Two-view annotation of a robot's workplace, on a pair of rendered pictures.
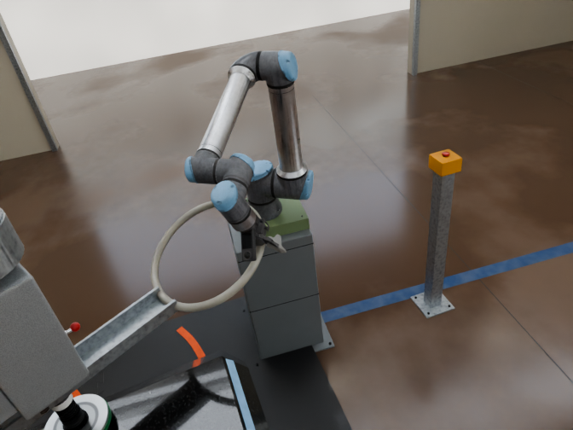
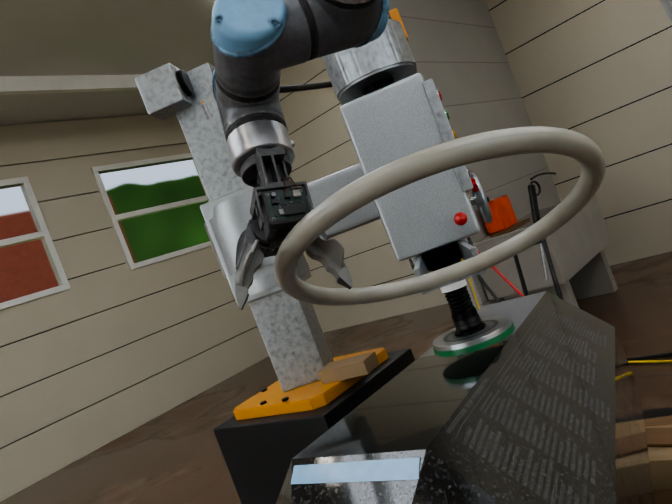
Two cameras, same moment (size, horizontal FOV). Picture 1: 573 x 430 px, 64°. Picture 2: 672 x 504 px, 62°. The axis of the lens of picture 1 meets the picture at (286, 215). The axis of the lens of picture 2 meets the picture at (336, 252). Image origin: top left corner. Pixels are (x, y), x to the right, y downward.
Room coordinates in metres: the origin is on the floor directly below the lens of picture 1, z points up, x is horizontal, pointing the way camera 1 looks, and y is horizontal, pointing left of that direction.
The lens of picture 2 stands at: (1.93, -0.30, 1.24)
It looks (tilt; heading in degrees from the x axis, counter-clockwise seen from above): 1 degrees down; 142
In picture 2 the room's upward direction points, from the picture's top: 21 degrees counter-clockwise
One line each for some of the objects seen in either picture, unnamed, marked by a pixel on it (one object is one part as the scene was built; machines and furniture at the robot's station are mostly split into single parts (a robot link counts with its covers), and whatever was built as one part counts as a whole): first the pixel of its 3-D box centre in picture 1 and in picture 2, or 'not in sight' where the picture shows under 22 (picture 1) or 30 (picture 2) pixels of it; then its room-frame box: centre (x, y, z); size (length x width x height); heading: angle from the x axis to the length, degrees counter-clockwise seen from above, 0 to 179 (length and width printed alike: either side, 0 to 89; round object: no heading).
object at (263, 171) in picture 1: (261, 181); not in sight; (2.00, 0.10, 1.11); 0.17 x 0.15 x 0.18; 70
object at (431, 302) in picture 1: (437, 237); not in sight; (2.03, -0.85, 0.54); 0.20 x 0.20 x 1.09; 14
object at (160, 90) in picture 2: not in sight; (167, 91); (0.06, 0.70, 2.00); 0.20 x 0.18 x 0.15; 14
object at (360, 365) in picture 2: not in sight; (348, 368); (0.29, 0.86, 0.81); 0.20 x 0.10 x 0.05; 22
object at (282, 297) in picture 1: (276, 279); not in sight; (2.01, 0.11, 0.43); 0.50 x 0.50 x 0.85; 10
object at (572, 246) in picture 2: not in sight; (553, 265); (-0.67, 3.84, 0.43); 1.30 x 0.62 x 0.86; 100
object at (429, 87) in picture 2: not in sight; (447, 137); (1.07, 0.83, 1.39); 0.08 x 0.03 x 0.28; 132
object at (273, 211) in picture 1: (263, 202); not in sight; (2.00, 0.11, 0.98); 0.19 x 0.19 x 0.10
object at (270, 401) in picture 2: not in sight; (311, 381); (0.03, 0.84, 0.76); 0.49 x 0.49 x 0.05; 14
